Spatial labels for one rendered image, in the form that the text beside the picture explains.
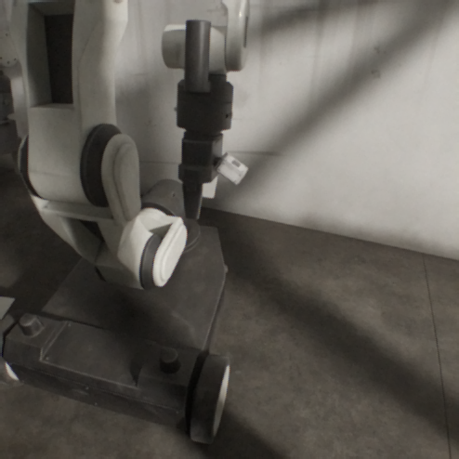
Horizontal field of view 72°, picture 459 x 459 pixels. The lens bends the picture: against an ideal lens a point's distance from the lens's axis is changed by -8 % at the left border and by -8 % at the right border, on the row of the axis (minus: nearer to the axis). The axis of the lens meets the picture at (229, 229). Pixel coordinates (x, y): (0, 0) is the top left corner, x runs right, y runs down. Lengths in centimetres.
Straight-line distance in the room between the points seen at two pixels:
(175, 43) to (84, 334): 67
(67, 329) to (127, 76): 102
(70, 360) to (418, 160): 125
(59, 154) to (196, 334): 52
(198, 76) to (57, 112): 23
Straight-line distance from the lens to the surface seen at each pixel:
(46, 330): 91
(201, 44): 50
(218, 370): 78
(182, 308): 93
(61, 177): 59
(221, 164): 55
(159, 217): 95
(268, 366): 103
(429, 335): 126
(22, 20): 63
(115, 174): 57
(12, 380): 104
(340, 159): 135
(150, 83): 148
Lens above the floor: 87
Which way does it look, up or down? 37 degrees down
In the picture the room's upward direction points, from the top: 2 degrees clockwise
